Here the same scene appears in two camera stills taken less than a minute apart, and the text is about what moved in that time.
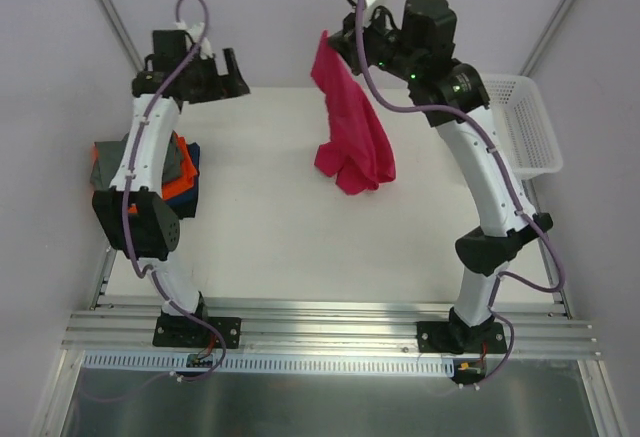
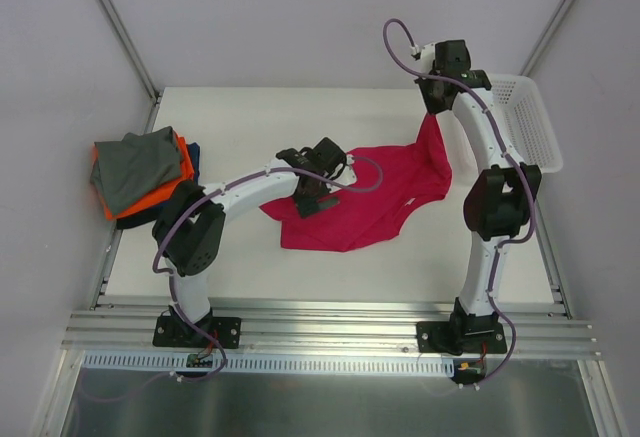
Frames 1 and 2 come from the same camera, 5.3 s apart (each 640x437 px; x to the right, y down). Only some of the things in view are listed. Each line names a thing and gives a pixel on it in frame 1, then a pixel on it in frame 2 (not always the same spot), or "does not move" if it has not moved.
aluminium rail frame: x=337 y=329 does not move
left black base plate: x=187 y=332 does not move
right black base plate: x=456 y=337 does not move
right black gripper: x=347 y=46 to x=435 y=103
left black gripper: x=209 y=79 to x=316 y=205
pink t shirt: x=355 y=149 to x=413 y=174
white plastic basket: x=524 y=124 does not move
